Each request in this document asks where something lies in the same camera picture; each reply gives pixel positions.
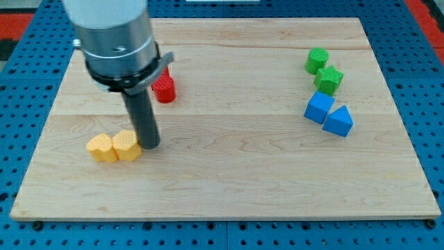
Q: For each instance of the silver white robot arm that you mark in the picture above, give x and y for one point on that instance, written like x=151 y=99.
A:
x=118 y=43

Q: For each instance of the red star block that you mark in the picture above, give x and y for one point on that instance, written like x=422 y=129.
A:
x=166 y=73

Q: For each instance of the green star block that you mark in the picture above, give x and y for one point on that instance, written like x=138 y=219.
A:
x=328 y=80

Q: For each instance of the light wooden board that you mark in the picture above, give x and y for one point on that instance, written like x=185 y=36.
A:
x=235 y=144

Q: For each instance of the red cylinder block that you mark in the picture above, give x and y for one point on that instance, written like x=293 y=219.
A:
x=164 y=89

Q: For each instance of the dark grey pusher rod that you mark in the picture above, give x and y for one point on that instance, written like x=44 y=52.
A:
x=142 y=118

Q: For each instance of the yellow hexagon block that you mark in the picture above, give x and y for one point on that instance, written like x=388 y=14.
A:
x=126 y=145

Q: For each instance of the blue cube block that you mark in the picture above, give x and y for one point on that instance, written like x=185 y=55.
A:
x=318 y=107

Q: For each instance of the green cylinder block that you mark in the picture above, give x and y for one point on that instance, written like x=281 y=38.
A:
x=316 y=59

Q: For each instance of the blue triangular prism block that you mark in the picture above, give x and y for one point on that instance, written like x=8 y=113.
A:
x=339 y=122

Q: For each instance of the yellow heart block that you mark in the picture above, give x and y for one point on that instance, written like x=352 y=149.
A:
x=101 y=149

